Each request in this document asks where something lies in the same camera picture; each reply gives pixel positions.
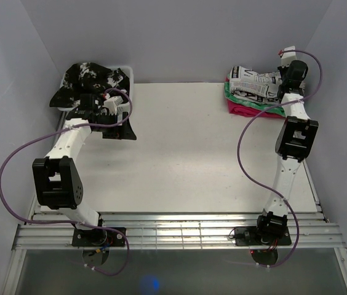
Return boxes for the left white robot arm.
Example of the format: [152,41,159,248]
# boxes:
[32,89,137,246]

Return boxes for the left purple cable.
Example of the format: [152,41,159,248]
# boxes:
[0,88,134,276]

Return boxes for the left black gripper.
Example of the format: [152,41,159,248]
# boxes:
[94,112,137,140]

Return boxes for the purple cable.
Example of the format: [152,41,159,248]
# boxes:
[0,88,134,276]
[224,49,324,269]

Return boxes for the aluminium rail frame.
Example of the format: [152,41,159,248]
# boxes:
[1,110,347,295]

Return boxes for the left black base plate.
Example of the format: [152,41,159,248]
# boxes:
[71,227,126,248]

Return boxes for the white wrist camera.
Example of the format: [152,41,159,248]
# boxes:
[279,45,297,68]
[103,96,127,116]

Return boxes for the white plastic basket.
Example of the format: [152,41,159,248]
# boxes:
[57,65,135,115]

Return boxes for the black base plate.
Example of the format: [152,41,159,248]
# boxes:
[71,227,126,248]
[232,226,292,246]

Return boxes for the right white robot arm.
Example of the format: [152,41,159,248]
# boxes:
[254,60,319,244]

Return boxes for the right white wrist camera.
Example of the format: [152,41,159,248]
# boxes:
[279,45,297,68]

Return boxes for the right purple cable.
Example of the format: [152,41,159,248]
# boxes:
[224,49,324,269]

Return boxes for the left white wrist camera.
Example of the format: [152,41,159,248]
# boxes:
[103,96,127,116]

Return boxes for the green white folded trousers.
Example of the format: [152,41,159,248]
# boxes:
[224,78,285,115]

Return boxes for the newspaper print trousers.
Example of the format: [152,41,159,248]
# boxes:
[228,66,282,105]

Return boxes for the pink folded trousers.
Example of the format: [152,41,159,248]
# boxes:
[227,100,285,119]

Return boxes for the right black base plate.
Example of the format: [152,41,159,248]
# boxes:
[232,226,292,246]

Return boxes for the black white patterned garment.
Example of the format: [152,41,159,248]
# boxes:
[48,61,130,108]

